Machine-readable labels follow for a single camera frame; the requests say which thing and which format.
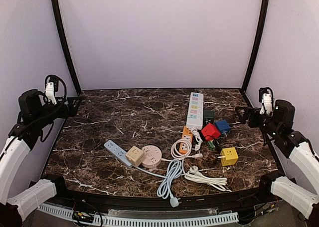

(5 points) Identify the pink-white cable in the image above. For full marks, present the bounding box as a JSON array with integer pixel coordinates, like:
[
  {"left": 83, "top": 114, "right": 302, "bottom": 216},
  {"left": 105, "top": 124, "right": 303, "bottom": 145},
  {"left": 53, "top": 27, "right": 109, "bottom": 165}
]
[{"left": 159, "top": 138, "right": 203, "bottom": 162}]

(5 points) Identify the long white power strip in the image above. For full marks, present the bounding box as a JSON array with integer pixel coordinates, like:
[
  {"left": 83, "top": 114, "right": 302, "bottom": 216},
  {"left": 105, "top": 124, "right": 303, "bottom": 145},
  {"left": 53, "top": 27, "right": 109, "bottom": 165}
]
[{"left": 186, "top": 92, "right": 204, "bottom": 130}]

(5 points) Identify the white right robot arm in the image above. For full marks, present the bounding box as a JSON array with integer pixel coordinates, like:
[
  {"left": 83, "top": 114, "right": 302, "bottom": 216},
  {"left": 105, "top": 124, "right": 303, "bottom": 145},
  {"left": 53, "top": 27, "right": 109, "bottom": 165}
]
[{"left": 235, "top": 100, "right": 319, "bottom": 219}]

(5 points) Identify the blue cube socket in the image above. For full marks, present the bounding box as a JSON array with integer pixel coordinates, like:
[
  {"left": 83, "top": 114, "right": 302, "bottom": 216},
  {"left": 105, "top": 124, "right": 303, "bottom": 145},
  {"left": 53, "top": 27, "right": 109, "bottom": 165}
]
[{"left": 215, "top": 120, "right": 231, "bottom": 137}]

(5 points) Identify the white slotted cable duct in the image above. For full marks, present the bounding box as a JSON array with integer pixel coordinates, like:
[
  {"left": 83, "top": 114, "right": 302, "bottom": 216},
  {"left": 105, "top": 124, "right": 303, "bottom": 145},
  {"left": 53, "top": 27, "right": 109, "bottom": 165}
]
[{"left": 38, "top": 203, "right": 239, "bottom": 227}]

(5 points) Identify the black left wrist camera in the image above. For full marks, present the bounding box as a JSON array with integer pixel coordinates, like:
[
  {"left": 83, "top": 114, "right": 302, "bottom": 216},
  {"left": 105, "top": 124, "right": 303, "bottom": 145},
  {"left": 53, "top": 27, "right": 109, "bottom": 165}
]
[{"left": 18, "top": 89, "right": 43, "bottom": 123}]

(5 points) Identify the black front rail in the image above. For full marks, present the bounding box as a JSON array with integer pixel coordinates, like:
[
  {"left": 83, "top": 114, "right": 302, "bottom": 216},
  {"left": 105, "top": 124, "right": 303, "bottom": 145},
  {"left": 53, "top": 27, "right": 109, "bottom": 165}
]
[{"left": 48, "top": 188, "right": 262, "bottom": 213}]

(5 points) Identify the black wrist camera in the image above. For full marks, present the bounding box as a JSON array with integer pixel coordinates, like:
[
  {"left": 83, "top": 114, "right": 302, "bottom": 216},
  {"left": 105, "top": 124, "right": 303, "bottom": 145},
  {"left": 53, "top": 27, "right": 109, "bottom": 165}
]
[
  {"left": 273, "top": 99, "right": 296, "bottom": 129},
  {"left": 18, "top": 89, "right": 43, "bottom": 123}
]

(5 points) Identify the yellow cube socket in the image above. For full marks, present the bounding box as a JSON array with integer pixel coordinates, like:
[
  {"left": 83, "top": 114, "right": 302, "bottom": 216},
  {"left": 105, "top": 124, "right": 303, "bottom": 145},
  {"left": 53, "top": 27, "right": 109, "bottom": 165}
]
[{"left": 218, "top": 147, "right": 238, "bottom": 167}]

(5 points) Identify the beige cube socket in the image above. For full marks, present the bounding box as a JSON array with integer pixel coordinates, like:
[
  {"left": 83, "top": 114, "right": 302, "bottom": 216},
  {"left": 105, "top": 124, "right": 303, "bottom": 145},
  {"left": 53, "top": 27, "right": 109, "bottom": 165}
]
[{"left": 126, "top": 146, "right": 145, "bottom": 167}]

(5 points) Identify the small blue-white power strip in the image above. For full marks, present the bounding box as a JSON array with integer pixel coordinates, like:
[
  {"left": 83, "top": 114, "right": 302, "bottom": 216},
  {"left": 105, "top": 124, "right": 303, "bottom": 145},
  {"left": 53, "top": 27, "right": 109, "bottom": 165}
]
[{"left": 104, "top": 140, "right": 133, "bottom": 168}]

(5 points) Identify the grey-blue cable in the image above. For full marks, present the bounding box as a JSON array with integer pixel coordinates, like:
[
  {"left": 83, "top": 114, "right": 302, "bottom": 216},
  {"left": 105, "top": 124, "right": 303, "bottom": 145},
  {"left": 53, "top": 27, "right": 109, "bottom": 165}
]
[{"left": 134, "top": 159, "right": 185, "bottom": 208}]

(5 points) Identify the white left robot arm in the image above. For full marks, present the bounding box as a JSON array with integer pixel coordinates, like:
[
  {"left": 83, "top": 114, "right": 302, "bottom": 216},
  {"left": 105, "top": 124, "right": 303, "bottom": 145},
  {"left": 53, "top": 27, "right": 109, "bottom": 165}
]
[{"left": 0, "top": 97, "right": 83, "bottom": 227}]

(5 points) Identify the white cable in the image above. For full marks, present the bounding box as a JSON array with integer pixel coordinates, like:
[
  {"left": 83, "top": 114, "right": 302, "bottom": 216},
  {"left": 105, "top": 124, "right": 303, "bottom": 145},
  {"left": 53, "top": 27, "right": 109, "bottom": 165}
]
[{"left": 184, "top": 127, "right": 228, "bottom": 191}]

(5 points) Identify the dark green cube socket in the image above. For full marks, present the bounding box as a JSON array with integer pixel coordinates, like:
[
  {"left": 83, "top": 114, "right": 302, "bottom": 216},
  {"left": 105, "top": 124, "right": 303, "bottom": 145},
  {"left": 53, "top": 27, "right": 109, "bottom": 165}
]
[{"left": 203, "top": 109, "right": 215, "bottom": 126}]

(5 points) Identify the red cube socket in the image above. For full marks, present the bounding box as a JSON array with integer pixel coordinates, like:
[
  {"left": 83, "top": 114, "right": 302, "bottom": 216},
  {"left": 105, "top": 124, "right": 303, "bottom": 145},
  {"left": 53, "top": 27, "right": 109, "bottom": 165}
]
[{"left": 201, "top": 123, "right": 221, "bottom": 141}]

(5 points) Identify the light green plug adapter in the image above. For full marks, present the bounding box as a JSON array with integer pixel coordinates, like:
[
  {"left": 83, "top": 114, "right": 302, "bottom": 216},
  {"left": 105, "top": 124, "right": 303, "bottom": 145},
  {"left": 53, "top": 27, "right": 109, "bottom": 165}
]
[{"left": 207, "top": 140, "right": 220, "bottom": 151}]

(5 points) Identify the pink round socket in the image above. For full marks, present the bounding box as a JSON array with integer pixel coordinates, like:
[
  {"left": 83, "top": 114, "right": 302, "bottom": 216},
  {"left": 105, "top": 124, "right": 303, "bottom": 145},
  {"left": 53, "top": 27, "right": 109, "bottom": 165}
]
[{"left": 142, "top": 145, "right": 162, "bottom": 168}]

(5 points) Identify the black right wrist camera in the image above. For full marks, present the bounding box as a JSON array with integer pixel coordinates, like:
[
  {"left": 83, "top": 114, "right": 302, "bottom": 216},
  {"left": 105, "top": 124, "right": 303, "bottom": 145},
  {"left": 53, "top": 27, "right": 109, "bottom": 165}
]
[{"left": 273, "top": 99, "right": 296, "bottom": 129}]

